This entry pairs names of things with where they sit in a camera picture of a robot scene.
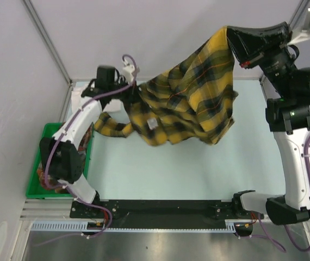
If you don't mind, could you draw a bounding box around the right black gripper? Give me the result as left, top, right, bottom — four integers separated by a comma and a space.
221, 22, 298, 98

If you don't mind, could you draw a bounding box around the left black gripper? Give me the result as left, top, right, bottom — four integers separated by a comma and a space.
109, 77, 144, 107

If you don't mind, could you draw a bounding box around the yellow plaid long sleeve shirt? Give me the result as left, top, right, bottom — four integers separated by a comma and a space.
94, 27, 238, 146

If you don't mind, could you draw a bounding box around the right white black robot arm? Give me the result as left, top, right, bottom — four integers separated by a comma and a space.
227, 22, 310, 225

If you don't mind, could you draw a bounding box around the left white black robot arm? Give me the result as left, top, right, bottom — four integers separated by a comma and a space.
39, 62, 139, 218

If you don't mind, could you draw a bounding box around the white folded shirt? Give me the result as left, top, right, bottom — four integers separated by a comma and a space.
71, 82, 122, 113

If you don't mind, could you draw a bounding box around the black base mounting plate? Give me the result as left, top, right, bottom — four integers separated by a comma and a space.
70, 199, 264, 229

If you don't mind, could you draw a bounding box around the red plaid crumpled shirt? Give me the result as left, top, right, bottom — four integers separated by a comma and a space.
37, 123, 95, 194

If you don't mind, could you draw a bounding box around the green plastic bin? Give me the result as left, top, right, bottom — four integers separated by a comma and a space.
25, 122, 93, 199

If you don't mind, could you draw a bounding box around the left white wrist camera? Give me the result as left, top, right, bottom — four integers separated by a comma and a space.
121, 63, 139, 83

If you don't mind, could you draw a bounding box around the right aluminium corner post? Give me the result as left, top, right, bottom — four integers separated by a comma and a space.
259, 0, 310, 82

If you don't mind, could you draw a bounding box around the aluminium corner post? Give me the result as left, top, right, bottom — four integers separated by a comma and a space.
21, 0, 72, 86
259, 0, 310, 82

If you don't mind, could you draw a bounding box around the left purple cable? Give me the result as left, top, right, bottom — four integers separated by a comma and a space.
34, 54, 141, 247

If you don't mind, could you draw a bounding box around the left aluminium corner post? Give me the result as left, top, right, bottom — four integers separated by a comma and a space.
21, 0, 72, 86

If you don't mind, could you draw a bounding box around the aluminium front frame rail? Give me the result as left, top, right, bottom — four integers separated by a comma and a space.
18, 198, 310, 221

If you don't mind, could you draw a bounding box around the white slotted cable duct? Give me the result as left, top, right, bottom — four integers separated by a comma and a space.
31, 221, 235, 233

